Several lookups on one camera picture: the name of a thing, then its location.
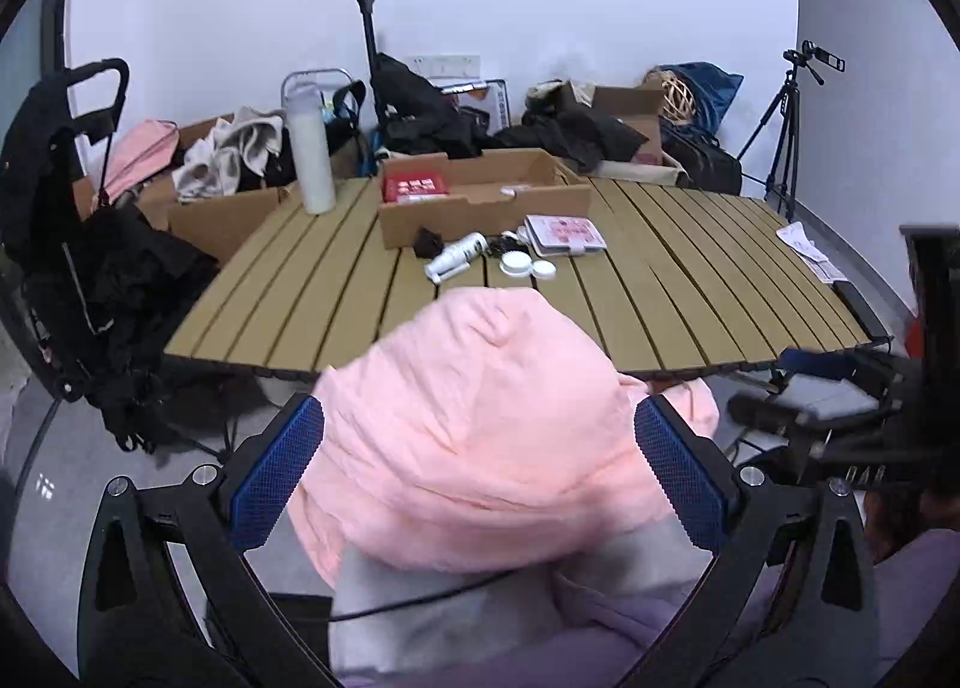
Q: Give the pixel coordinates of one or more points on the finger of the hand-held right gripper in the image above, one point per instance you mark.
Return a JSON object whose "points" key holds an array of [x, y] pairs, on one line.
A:
{"points": [[821, 362], [765, 414]]}

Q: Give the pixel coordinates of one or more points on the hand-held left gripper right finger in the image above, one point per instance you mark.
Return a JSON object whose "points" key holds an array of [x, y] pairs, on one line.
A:
{"points": [[679, 470]]}

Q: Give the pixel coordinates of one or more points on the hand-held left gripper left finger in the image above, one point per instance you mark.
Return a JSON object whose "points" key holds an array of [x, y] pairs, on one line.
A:
{"points": [[277, 470]]}

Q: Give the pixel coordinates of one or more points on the white labelled bottle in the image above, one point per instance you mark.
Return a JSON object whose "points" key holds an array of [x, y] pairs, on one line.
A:
{"points": [[459, 254]]}

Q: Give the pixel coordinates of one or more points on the shallow cardboard box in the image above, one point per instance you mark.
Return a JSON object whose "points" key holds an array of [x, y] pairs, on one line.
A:
{"points": [[457, 217]]}

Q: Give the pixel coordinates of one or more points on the red item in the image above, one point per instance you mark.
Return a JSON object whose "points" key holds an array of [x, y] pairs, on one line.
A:
{"points": [[913, 339]]}

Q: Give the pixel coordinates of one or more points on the flat black device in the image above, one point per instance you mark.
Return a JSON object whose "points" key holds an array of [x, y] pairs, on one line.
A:
{"points": [[862, 309]]}

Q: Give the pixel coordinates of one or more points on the printed paper sheet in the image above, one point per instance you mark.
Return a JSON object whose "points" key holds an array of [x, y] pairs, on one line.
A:
{"points": [[810, 253]]}

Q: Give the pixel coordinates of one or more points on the person's lilac jacket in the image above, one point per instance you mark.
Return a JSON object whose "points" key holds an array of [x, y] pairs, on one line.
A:
{"points": [[750, 650]]}

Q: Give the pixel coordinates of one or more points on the pink fleece cloth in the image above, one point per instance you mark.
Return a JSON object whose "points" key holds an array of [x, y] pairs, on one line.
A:
{"points": [[487, 418]]}

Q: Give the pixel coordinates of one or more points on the black duffel bag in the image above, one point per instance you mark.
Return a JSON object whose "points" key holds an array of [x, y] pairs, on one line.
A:
{"points": [[705, 163]]}

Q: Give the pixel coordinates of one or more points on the black garment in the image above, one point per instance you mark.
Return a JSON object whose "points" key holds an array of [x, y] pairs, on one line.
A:
{"points": [[142, 283]]}

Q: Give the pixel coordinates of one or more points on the black tripod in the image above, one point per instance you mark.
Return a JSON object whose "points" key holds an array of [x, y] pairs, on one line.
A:
{"points": [[784, 133]]}

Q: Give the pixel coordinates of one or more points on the grey cloth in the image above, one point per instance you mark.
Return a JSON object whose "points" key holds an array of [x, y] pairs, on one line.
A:
{"points": [[450, 628]]}

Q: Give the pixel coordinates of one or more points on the white round lid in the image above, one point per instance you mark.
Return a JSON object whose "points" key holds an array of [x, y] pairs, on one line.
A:
{"points": [[543, 270], [515, 263]]}

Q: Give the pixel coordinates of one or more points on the large cardboard box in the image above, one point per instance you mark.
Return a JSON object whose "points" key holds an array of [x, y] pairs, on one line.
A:
{"points": [[217, 226]]}

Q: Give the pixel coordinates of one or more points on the pink patterned card case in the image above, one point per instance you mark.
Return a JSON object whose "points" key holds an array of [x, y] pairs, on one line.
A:
{"points": [[564, 234]]}

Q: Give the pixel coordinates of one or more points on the small black pouch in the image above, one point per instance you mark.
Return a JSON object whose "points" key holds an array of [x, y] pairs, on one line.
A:
{"points": [[429, 243]]}

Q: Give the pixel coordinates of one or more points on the small black clips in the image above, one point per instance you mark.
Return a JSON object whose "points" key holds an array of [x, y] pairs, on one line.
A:
{"points": [[499, 245]]}

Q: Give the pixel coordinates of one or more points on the wicker ball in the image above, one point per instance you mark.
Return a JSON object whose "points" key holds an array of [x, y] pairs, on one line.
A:
{"points": [[677, 99]]}

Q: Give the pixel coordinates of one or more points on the red flat box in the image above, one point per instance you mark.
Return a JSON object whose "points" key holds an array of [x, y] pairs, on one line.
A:
{"points": [[415, 187]]}

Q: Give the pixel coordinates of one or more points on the tall white bottle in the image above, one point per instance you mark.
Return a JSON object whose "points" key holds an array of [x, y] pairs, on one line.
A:
{"points": [[311, 155]]}

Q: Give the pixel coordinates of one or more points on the open cardboard box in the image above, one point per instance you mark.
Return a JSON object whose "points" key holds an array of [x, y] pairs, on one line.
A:
{"points": [[630, 106]]}

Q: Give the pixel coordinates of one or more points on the white and beige clothes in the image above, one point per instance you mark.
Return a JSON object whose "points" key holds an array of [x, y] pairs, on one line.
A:
{"points": [[225, 155]]}

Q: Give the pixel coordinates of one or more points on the small white item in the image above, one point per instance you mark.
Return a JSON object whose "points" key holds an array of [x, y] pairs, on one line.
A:
{"points": [[514, 190]]}

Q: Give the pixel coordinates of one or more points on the pink bag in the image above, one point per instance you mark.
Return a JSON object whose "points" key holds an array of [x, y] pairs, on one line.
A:
{"points": [[142, 151]]}

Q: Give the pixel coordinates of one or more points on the teal bag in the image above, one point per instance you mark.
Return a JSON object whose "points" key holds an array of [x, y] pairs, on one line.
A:
{"points": [[349, 103]]}

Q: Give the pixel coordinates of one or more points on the beige hat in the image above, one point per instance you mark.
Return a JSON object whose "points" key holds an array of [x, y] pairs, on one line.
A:
{"points": [[551, 91]]}

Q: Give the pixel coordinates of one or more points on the black folding cart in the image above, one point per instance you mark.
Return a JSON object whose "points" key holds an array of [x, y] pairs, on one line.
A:
{"points": [[37, 170]]}

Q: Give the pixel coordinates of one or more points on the printed product box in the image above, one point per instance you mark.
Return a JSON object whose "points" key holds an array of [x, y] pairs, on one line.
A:
{"points": [[487, 104]]}

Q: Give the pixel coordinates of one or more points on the metal trolley frame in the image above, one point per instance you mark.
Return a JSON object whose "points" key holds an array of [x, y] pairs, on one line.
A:
{"points": [[315, 74]]}

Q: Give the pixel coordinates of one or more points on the white wall outlet strip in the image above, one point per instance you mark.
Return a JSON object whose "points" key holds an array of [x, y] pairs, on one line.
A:
{"points": [[444, 63]]}

